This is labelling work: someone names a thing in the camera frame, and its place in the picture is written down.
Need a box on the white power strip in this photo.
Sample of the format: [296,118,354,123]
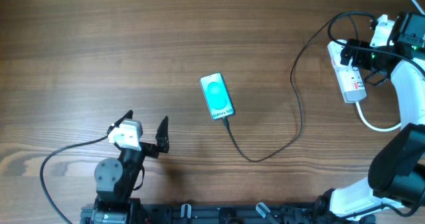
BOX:
[327,41,367,103]

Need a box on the white USB charger plug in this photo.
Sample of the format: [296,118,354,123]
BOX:
[331,53,348,71]

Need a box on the teal Samsung Galaxy smartphone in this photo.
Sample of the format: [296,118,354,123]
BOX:
[200,72,234,120]

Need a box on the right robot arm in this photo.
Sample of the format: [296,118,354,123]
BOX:
[311,12,424,223]

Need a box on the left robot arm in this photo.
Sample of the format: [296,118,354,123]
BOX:
[80,110,169,224]

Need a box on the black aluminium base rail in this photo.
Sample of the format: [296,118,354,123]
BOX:
[80,199,377,224]

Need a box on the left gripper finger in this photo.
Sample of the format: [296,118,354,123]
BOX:
[155,116,169,153]
[106,110,133,134]

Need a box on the black USB charging cable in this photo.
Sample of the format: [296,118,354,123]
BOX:
[221,12,360,164]

